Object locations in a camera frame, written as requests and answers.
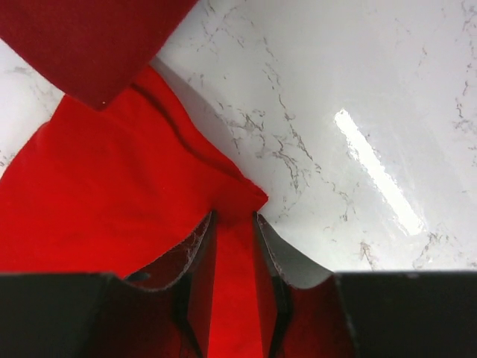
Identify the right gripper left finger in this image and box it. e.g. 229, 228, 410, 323
122, 210, 218, 292

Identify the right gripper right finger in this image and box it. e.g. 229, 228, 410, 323
252, 211, 335, 292

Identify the bright red t shirt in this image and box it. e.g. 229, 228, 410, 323
1, 67, 268, 357

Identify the folded dark red t shirt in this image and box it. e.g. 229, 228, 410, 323
1, 0, 195, 110

